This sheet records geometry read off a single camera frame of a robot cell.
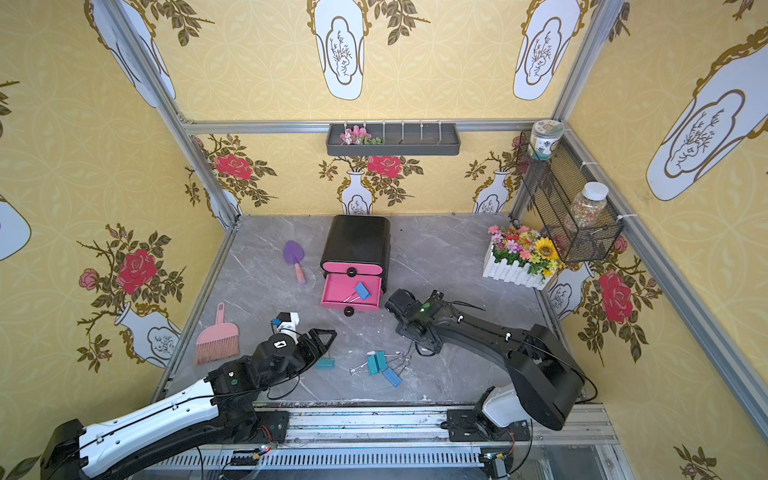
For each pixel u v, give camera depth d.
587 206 0.65
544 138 0.84
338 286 0.92
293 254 1.10
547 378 0.42
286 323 0.72
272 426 0.74
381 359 0.83
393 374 0.82
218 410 0.54
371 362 0.84
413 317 0.60
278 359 0.58
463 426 0.73
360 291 0.90
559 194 0.90
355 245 0.92
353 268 0.87
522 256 0.88
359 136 0.88
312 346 0.68
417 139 0.93
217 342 0.88
